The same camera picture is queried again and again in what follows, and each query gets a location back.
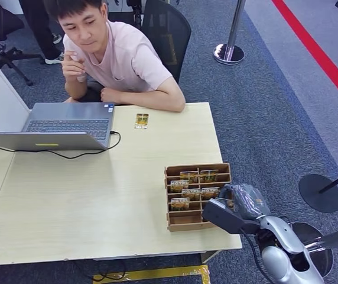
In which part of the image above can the person's right hand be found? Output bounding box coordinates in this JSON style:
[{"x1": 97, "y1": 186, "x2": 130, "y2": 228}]
[{"x1": 61, "y1": 50, "x2": 88, "y2": 83}]

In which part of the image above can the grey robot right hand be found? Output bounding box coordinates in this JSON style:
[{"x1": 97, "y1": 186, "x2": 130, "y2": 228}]
[{"x1": 219, "y1": 183, "x2": 272, "y2": 221}]

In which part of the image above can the person's left hand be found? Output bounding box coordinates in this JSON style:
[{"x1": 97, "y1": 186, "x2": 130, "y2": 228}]
[{"x1": 100, "y1": 86, "x2": 119, "y2": 105}]

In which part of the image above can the person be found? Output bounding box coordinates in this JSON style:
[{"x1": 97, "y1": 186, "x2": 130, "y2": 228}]
[
  {"x1": 18, "y1": 0, "x2": 65, "y2": 66},
  {"x1": 43, "y1": 0, "x2": 186, "y2": 113}
]

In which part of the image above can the wooden card holder box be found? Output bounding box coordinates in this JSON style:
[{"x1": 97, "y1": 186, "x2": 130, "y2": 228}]
[{"x1": 164, "y1": 163, "x2": 235, "y2": 233}]

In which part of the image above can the grey laptop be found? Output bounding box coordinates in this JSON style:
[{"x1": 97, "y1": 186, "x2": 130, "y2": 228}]
[{"x1": 0, "y1": 102, "x2": 115, "y2": 152}]

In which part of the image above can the black round base stand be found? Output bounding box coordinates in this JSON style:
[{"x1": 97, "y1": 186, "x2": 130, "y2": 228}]
[
  {"x1": 298, "y1": 166, "x2": 338, "y2": 214},
  {"x1": 291, "y1": 222, "x2": 338, "y2": 277}
]

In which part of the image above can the black mesh office chair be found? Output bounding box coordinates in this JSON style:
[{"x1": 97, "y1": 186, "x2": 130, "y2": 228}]
[{"x1": 141, "y1": 0, "x2": 192, "y2": 84}]

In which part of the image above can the yellow floor tape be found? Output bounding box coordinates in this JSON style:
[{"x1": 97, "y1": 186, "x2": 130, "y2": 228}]
[{"x1": 93, "y1": 264, "x2": 211, "y2": 284}]

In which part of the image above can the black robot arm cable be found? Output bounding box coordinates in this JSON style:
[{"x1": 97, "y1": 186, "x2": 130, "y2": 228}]
[{"x1": 241, "y1": 230, "x2": 276, "y2": 284}]

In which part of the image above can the black laptop cable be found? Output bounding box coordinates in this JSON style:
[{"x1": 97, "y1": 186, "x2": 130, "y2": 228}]
[{"x1": 0, "y1": 130, "x2": 121, "y2": 160}]

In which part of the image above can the chrome stanchion post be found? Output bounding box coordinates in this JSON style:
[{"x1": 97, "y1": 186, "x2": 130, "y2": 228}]
[{"x1": 213, "y1": 0, "x2": 247, "y2": 66}]

